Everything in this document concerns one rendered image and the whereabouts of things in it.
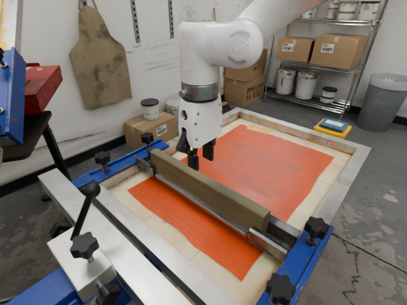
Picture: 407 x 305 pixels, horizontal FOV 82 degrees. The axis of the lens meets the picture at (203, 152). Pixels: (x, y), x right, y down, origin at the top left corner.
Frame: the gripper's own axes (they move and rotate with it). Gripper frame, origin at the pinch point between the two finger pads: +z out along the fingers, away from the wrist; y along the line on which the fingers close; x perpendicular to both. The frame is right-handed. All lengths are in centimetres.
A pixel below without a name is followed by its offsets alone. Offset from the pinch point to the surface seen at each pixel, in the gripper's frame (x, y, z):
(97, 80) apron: 194, 66, 31
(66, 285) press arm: -1.2, -34.2, 7.6
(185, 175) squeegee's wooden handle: 4.1, -1.5, 7.0
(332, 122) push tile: -11, 77, 15
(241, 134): 15.1, 42.6, 16.3
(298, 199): -19.2, 20.4, 16.4
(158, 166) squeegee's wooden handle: 15.7, -1.5, 9.4
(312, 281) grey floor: -30, 67, 112
